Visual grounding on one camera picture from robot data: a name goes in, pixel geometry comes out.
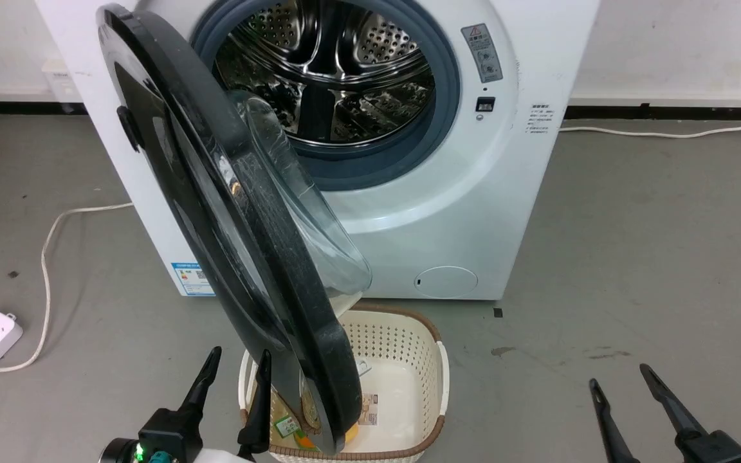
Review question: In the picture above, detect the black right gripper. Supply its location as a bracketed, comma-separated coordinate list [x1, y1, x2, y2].
[589, 363, 741, 463]

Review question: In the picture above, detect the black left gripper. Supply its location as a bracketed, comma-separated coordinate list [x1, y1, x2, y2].
[97, 346, 273, 463]

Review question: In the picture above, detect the black round washer door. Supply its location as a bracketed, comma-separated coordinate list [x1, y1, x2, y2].
[96, 3, 372, 456]

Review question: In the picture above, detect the white front-load washing machine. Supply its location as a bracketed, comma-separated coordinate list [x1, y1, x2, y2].
[35, 0, 601, 301]

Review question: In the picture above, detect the yellow green packaged item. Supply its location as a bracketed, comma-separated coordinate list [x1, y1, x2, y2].
[270, 385, 321, 449]

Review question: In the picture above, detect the blue energy label sticker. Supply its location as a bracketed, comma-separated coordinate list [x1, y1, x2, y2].
[170, 261, 215, 297]

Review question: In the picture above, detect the white printed paper tag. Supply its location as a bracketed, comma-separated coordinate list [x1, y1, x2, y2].
[358, 394, 380, 426]

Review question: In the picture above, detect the white perforated laundry basket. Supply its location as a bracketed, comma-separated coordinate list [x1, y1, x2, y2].
[238, 305, 450, 463]

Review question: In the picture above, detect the round white filter cover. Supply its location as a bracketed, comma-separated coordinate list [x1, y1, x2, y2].
[414, 266, 479, 299]

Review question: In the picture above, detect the steel washer drum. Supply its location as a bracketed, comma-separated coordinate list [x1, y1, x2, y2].
[213, 0, 437, 149]

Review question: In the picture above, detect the grey warning sticker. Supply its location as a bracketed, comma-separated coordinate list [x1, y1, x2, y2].
[461, 23, 504, 84]

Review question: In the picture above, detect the white power strip cable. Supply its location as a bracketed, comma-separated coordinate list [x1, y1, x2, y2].
[0, 202, 134, 375]

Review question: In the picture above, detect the white cable along wall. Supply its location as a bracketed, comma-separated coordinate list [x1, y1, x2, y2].
[560, 113, 741, 140]

